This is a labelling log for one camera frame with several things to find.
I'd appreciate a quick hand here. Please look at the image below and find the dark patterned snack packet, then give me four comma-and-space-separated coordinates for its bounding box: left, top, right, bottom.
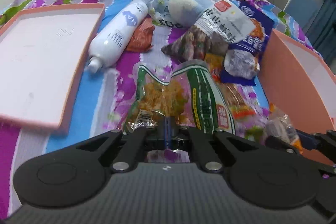
161, 26, 229, 63

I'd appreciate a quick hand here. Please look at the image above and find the white lotion bottle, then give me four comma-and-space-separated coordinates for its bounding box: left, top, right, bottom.
88, 1, 148, 73

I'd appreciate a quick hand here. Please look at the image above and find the pink shoe box lid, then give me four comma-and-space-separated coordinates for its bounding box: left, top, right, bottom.
1, 3, 105, 134

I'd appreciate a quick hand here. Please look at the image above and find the blue board panel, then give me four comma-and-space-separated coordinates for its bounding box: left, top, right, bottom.
285, 0, 317, 28

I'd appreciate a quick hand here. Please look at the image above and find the clear red-label snack bag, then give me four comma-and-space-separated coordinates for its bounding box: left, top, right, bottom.
217, 83, 256, 120

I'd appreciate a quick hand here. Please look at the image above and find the orange snack packet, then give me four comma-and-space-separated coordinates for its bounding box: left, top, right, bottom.
205, 53, 224, 83

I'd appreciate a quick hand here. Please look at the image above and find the white shrimp flavor snack bag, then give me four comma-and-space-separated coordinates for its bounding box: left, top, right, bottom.
194, 0, 256, 43

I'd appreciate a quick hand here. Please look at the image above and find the blue curtain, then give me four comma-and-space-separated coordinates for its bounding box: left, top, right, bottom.
306, 0, 336, 65

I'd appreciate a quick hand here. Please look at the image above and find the blue snack bag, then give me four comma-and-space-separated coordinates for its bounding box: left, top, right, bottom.
220, 0, 276, 86

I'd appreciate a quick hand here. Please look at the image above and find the pink shoe box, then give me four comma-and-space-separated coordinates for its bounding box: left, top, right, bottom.
258, 28, 336, 166

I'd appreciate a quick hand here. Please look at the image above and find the colourful striped floral bedsheet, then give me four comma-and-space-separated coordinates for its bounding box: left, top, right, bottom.
1, 0, 311, 218

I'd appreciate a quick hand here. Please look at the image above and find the white blue plush toy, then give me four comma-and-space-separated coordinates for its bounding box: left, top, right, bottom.
168, 0, 213, 27

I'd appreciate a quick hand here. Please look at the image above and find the green clear snack bag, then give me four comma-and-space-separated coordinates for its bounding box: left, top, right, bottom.
123, 60, 236, 134

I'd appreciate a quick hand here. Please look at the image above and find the red foil snack packet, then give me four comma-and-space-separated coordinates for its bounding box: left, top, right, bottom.
126, 18, 155, 53

